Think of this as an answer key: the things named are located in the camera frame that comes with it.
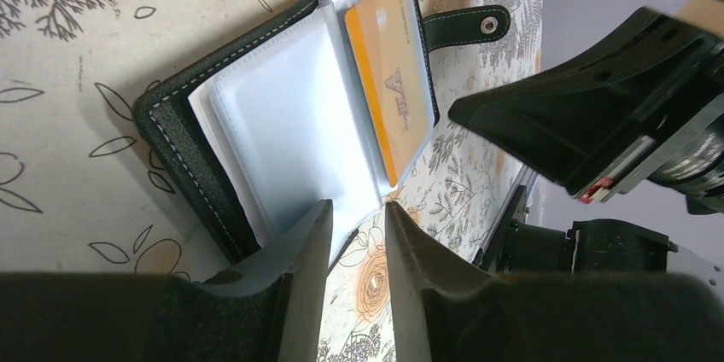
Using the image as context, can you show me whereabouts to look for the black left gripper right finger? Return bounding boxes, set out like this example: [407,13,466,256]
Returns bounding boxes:
[384,202,723,361]

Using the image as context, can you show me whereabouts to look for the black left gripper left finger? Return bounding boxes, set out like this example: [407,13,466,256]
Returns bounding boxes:
[1,200,333,361]

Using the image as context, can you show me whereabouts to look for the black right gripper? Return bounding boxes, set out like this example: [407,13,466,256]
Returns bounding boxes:
[448,8,723,215]

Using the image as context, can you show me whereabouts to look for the black leather card holder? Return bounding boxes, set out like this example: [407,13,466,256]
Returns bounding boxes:
[132,0,511,264]

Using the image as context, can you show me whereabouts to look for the orange logo credit card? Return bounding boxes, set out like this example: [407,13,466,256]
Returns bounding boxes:
[343,0,435,187]

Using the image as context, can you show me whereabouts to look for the floral patterned table mat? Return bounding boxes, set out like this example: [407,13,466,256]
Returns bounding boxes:
[1,0,542,361]

